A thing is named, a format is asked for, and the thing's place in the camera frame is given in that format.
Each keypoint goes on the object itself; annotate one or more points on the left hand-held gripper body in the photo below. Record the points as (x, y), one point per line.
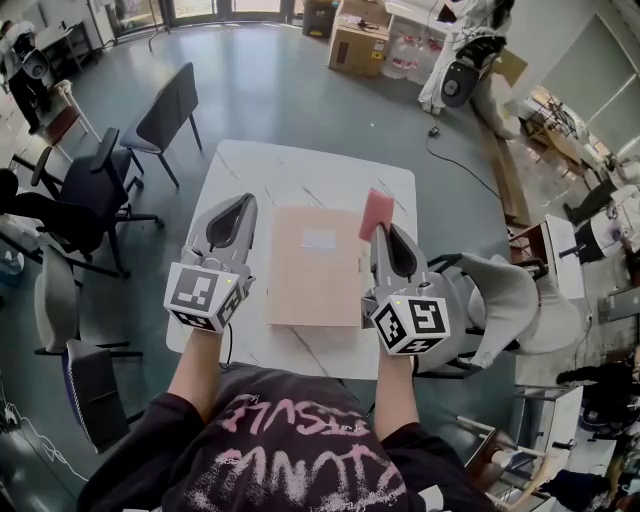
(192, 292)

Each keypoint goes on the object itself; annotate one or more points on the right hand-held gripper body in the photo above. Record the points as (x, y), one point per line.
(425, 320)

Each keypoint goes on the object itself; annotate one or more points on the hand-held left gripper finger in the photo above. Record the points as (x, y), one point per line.
(199, 225)
(250, 240)

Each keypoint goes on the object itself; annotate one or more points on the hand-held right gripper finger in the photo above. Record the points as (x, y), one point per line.
(421, 262)
(381, 260)

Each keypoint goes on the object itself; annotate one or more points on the pink sponge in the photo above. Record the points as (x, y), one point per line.
(377, 212)

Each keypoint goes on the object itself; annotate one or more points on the beige folder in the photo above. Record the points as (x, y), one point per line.
(310, 280)

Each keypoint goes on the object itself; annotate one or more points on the person's left forearm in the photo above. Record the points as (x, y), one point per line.
(197, 375)

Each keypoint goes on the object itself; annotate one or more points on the person's right forearm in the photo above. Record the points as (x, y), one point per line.
(397, 395)

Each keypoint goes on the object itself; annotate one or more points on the grey upholstered armchair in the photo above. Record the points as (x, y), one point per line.
(505, 300)

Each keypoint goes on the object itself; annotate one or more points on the black office chair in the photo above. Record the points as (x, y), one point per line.
(95, 185)

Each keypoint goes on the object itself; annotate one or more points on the wooden plank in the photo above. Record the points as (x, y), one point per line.
(505, 170)

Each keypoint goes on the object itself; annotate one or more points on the grey fabric chair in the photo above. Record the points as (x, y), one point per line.
(170, 100)

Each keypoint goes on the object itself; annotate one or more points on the light grey shell chair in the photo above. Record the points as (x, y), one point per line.
(560, 320)

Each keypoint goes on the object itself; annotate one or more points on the dark chair with checkered edge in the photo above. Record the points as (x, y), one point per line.
(95, 395)

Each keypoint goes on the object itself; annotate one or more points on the white top wooden table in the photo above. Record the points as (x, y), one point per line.
(565, 250)

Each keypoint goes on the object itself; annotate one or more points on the brown wooden stool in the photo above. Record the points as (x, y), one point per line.
(487, 462)

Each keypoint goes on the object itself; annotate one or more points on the brown seat white chair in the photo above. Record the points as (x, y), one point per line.
(65, 122)

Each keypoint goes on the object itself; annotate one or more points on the white robot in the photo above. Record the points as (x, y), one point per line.
(452, 87)

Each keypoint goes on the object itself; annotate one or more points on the person's black printed shirt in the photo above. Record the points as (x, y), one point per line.
(300, 450)

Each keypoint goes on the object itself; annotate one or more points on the clear water jug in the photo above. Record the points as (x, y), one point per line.
(397, 60)
(425, 57)

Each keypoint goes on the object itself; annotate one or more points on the large cardboard box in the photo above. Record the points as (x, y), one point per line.
(357, 47)

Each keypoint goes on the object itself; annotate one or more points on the black bin yellow lid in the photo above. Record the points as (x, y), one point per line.
(320, 17)

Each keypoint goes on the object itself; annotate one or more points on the small cardboard box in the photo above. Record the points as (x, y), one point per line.
(362, 7)

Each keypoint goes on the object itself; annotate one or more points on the white metal frame table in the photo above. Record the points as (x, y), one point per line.
(565, 420)

